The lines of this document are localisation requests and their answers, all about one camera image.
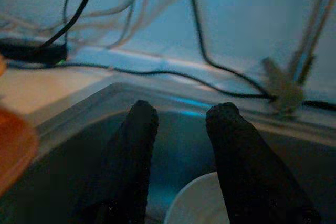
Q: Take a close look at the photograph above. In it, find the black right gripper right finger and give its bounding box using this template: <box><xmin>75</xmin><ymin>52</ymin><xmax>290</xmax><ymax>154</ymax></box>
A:
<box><xmin>205</xmin><ymin>102</ymin><xmax>322</xmax><ymax>224</ymax></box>

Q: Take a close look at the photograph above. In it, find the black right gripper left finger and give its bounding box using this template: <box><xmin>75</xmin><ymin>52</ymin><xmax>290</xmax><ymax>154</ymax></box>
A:
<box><xmin>69</xmin><ymin>100</ymin><xmax>160</xmax><ymax>224</ymax></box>

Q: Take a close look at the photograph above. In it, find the orange plate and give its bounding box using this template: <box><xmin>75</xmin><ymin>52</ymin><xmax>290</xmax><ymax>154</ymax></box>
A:
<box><xmin>0</xmin><ymin>108</ymin><xmax>40</xmax><ymax>196</ymax></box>

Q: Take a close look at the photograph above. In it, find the steel kitchen sink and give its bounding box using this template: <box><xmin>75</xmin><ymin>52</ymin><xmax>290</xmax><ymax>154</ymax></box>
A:
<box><xmin>0</xmin><ymin>82</ymin><xmax>336</xmax><ymax>224</ymax></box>

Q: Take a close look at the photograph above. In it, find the light grey dish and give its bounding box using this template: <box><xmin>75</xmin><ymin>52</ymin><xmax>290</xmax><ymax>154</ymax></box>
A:
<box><xmin>164</xmin><ymin>171</ymin><xmax>232</xmax><ymax>224</ymax></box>

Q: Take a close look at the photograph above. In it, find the black power adapter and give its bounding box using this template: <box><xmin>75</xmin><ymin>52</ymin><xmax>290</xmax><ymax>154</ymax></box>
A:
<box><xmin>0</xmin><ymin>37</ymin><xmax>69</xmax><ymax>65</ymax></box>

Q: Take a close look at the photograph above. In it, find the black cable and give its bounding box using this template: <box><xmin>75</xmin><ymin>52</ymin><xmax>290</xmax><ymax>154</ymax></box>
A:
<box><xmin>6</xmin><ymin>61</ymin><xmax>336</xmax><ymax>111</ymax></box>
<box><xmin>185</xmin><ymin>0</ymin><xmax>271</xmax><ymax>99</ymax></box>
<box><xmin>39</xmin><ymin>0</ymin><xmax>106</xmax><ymax>49</ymax></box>

